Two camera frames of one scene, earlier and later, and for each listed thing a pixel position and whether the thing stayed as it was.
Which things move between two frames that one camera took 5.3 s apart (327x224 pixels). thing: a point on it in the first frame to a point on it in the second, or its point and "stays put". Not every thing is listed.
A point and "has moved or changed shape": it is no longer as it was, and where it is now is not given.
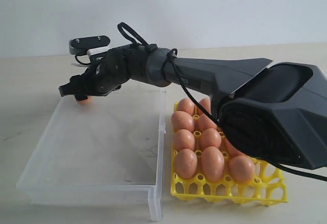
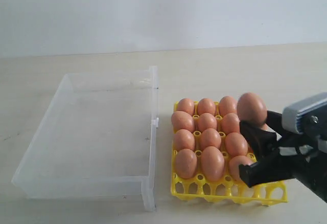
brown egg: [86, 101] has moved or changed shape
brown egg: [241, 168] stays put
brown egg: [211, 137] stays put
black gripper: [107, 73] to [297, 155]
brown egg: [184, 139] stays put
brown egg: [187, 105] stays put
